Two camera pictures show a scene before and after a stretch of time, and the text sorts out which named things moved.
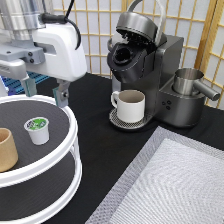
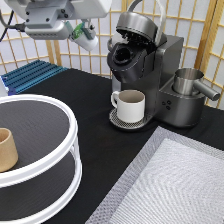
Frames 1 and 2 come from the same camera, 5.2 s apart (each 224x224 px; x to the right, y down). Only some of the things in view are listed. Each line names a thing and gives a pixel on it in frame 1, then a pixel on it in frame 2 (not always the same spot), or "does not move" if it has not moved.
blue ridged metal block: x=18 y=87 does not move
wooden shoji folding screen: x=199 y=22 does not move
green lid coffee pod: x=38 y=129 -> x=83 y=39
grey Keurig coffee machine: x=141 y=57 does not move
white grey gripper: x=49 y=54 -> x=50 y=19
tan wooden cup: x=8 y=151 does not move
